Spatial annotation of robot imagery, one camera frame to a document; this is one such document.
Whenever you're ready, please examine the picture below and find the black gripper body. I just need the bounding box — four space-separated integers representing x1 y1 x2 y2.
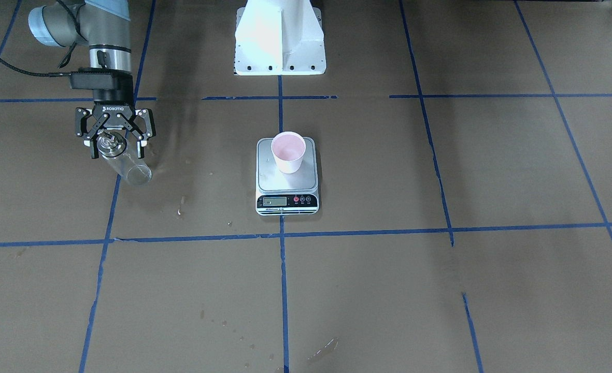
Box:
92 89 136 130

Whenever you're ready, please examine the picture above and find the clear glass sauce bottle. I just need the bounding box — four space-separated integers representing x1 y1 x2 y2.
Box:
96 131 152 187

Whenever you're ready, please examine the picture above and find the pink paper cup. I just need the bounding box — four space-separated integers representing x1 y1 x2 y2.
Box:
271 132 306 174

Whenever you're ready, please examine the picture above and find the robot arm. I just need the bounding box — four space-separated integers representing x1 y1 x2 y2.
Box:
28 1 155 159

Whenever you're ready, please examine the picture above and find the silver kitchen scale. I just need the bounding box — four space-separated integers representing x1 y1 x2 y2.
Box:
255 137 320 216

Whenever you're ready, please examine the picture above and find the brown paper table cover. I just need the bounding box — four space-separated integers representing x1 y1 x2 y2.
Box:
0 1 612 372

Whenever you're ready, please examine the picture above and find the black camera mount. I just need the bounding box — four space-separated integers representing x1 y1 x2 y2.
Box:
69 68 133 90

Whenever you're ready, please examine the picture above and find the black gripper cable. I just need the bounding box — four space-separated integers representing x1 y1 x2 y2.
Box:
0 0 78 78

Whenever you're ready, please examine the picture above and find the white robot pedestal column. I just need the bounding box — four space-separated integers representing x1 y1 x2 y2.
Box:
233 1 327 76

